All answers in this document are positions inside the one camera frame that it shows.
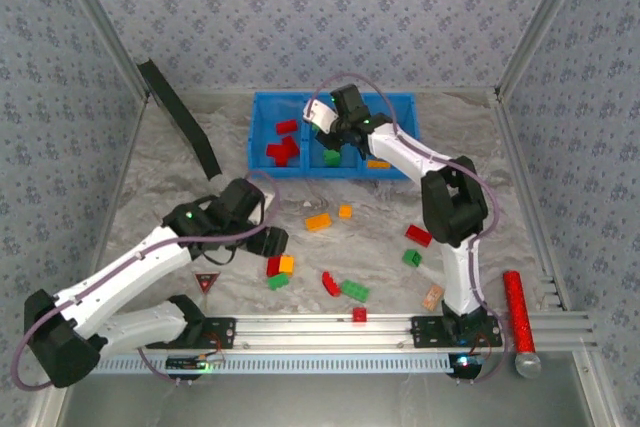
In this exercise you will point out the small orange lego brick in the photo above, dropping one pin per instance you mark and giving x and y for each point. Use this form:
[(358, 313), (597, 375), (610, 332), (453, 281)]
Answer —
[(345, 211), (286, 264)]

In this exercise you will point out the small red lego brick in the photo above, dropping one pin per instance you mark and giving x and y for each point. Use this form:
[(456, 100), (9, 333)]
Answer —
[(291, 143), (286, 160), (359, 315)]

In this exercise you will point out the red sloped lego brick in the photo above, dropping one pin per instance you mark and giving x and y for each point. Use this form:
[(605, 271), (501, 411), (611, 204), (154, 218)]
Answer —
[(330, 283)]

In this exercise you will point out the blue three-compartment plastic bin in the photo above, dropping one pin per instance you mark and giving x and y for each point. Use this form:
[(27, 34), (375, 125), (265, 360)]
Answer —
[(260, 112)]

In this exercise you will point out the aluminium side rail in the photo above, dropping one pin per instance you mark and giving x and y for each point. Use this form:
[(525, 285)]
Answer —
[(525, 187), (120, 182)]

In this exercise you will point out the long orange lego brick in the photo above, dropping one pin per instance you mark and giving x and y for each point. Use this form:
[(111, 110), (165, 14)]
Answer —
[(318, 221)]

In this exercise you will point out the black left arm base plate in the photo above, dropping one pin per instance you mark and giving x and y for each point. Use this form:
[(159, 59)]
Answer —
[(225, 334)]

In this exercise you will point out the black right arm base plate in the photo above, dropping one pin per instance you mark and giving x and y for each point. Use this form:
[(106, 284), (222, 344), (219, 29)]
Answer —
[(425, 332)]

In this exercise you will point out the small green lego brick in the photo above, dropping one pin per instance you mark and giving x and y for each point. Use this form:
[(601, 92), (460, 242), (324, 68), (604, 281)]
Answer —
[(412, 257)]

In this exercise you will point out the aluminium frame rail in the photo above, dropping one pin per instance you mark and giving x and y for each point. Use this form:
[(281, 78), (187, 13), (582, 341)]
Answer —
[(310, 332)]

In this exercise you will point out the red triangular toy sign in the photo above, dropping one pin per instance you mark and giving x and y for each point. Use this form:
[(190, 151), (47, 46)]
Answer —
[(207, 282)]

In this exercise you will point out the red glitter toy microphone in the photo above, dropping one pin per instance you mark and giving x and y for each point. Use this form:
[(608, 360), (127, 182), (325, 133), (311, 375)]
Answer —
[(517, 312)]

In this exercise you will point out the aluminium frame post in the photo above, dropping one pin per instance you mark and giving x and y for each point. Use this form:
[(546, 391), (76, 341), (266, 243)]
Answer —
[(539, 22), (106, 22)]

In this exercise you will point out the tan brick-pattern block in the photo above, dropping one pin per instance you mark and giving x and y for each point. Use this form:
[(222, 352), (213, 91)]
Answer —
[(433, 297)]

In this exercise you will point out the black flat board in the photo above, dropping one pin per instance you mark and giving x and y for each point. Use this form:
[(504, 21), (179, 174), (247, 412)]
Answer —
[(180, 112)]

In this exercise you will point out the long red lego brick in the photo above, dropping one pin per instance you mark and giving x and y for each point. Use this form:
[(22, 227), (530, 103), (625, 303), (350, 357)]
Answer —
[(418, 235), (287, 126)]

